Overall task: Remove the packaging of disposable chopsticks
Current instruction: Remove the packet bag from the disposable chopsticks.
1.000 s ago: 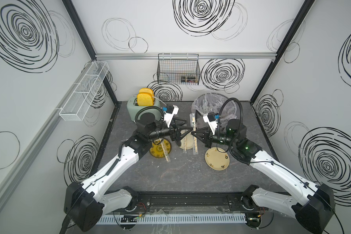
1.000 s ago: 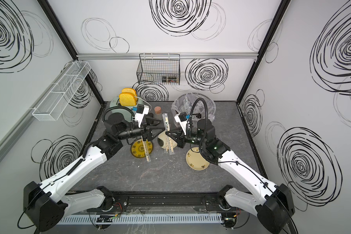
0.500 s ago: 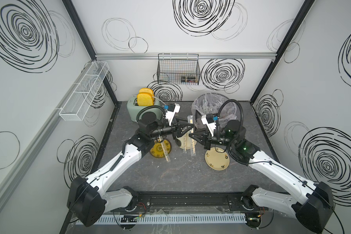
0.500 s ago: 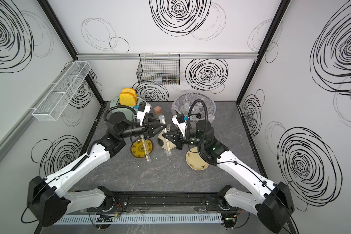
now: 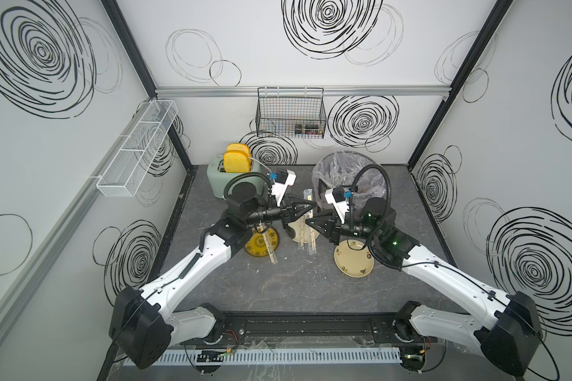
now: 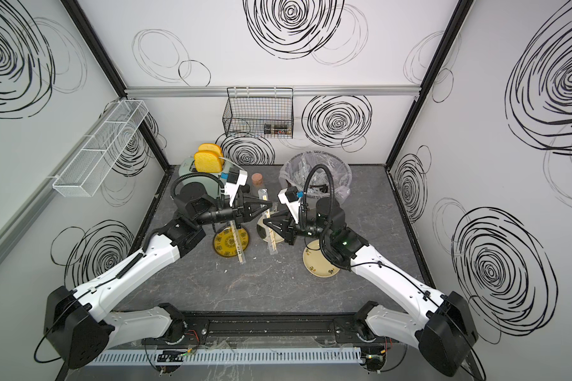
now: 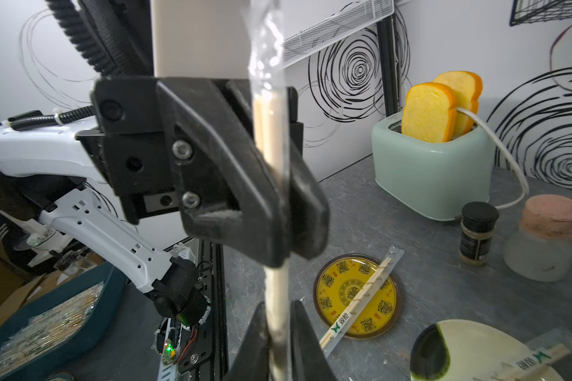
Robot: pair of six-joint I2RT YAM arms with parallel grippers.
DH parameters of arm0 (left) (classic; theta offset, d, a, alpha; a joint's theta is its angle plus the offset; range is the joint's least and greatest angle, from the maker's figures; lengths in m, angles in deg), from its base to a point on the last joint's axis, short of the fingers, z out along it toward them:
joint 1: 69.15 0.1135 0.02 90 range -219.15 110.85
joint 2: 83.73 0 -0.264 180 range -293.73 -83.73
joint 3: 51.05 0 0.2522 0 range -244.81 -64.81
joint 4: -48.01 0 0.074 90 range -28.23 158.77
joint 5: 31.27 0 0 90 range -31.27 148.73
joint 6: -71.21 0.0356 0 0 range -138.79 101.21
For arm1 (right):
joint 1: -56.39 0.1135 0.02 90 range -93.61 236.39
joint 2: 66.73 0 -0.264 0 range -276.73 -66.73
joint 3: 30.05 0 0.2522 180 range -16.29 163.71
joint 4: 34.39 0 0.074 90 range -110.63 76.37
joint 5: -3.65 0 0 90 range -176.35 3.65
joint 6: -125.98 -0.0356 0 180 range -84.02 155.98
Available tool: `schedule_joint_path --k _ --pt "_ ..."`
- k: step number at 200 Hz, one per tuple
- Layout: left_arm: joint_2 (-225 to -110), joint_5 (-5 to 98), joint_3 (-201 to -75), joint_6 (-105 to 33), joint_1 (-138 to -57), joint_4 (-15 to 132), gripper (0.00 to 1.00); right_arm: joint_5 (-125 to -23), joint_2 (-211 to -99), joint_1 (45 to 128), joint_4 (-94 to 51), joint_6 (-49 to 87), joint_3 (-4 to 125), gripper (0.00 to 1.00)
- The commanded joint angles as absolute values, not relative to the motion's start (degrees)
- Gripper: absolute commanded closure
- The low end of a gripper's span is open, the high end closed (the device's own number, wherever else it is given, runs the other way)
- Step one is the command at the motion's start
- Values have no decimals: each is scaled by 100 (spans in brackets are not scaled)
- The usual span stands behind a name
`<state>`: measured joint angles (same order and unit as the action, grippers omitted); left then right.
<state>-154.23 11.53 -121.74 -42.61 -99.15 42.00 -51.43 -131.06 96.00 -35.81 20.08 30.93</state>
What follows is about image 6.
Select chopsticks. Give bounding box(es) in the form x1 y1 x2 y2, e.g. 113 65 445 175
258 188 273 218
230 225 246 264
267 203 278 255

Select black corrugated cable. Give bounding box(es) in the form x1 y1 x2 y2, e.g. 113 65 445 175
170 172 226 201
303 164 335 225

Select white mesh wall shelf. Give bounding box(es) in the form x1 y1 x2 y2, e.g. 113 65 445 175
52 99 149 198

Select yellow toast slice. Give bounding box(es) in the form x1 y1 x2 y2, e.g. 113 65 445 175
198 143 223 157
193 151 224 174

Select black wire wall basket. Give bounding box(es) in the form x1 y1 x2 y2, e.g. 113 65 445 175
222 87 295 139

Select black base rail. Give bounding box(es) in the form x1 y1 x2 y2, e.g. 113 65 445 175
104 311 463 341

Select black mesh trash bin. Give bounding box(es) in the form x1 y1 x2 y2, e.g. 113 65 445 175
280 151 352 211

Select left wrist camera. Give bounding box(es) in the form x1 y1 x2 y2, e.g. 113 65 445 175
220 168 248 206

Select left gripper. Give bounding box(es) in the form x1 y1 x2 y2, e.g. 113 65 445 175
194 194 271 232

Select cream plate with red marks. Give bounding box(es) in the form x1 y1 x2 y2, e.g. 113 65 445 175
303 240 340 278

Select cream plate with black patch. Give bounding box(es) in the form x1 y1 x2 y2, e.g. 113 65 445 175
257 215 284 243

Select rear yellow toast slice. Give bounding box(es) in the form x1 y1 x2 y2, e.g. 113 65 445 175
198 143 223 157

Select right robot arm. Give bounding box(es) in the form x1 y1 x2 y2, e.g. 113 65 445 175
264 190 478 376

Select black corrugated cable right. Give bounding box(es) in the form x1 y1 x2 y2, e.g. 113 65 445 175
303 164 335 225

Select yellow patterned plate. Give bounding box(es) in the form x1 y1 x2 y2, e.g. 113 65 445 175
212 227 249 258

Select front yellow toast slice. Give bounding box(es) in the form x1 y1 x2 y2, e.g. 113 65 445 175
193 151 224 174

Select white slotted cable duct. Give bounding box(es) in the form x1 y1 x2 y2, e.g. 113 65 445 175
89 348 363 367

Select black corrugated cable left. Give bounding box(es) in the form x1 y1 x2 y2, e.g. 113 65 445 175
170 172 226 201

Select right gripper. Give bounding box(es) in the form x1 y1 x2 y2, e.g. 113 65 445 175
264 209 334 246

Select mint green toaster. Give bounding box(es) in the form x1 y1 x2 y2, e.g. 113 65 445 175
176 157 240 198

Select pink lid glass jar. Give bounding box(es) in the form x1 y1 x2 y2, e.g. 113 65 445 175
251 172 264 189

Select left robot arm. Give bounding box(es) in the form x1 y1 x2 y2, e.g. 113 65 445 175
43 177 272 369

